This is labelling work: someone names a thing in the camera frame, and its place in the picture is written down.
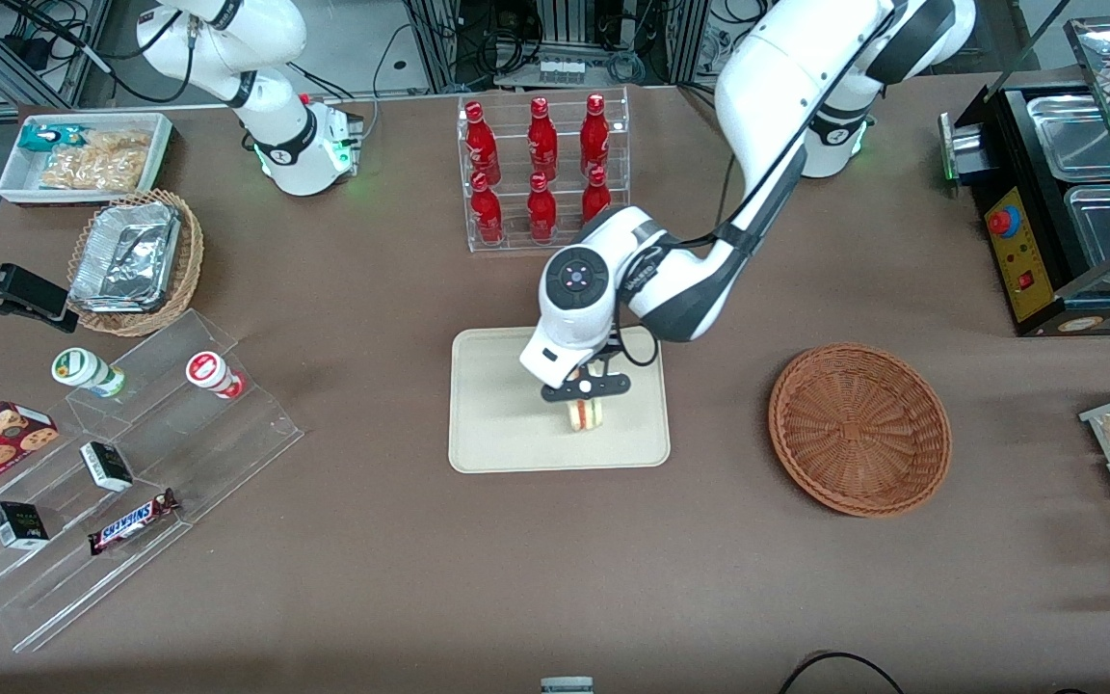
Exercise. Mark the light tan wicker basket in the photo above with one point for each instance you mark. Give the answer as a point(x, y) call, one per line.
point(191, 251)

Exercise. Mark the clear acrylic bottle rack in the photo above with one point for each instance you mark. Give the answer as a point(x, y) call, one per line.
point(515, 135)

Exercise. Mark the clear acrylic stepped stand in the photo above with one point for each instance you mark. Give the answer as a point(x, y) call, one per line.
point(227, 453)

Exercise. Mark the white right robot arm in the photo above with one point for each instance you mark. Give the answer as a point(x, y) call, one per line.
point(277, 130)

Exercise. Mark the clear bag of crackers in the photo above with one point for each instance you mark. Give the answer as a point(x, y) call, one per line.
point(92, 172)
point(119, 141)

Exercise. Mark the black food warmer machine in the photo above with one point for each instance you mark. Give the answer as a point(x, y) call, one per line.
point(1022, 260)

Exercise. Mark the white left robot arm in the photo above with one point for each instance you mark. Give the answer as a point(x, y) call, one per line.
point(777, 87)

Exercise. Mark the small black box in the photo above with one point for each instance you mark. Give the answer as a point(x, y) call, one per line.
point(19, 526)
point(107, 467)

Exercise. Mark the beige plastic tray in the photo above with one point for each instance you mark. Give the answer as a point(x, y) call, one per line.
point(507, 424)

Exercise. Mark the small grey box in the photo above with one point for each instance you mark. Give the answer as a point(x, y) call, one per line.
point(567, 686)

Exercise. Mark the white rectangular snack bin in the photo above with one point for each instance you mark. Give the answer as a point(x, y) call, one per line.
point(20, 183)

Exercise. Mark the green lid yogurt cup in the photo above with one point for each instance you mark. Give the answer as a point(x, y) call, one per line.
point(81, 368)

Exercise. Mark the Snickers chocolate bar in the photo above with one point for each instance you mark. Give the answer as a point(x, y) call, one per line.
point(131, 522)

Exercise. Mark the aluminium foil container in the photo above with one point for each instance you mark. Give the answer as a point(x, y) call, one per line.
point(126, 255)

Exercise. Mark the teal snack packet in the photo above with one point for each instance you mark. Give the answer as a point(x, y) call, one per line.
point(44, 137)

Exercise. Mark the brown round wicker basket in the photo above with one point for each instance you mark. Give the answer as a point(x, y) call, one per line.
point(858, 429)

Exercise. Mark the red drink bottle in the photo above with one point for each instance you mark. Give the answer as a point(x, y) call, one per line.
point(483, 145)
point(542, 214)
point(542, 143)
point(488, 217)
point(594, 140)
point(595, 198)

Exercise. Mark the triangular sandwich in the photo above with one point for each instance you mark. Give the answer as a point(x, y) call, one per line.
point(586, 416)

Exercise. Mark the aluminium frame equipment rack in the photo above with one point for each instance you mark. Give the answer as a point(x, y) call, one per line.
point(565, 29)

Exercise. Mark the red lid yogurt cup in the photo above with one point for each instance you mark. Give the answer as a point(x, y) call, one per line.
point(206, 369)

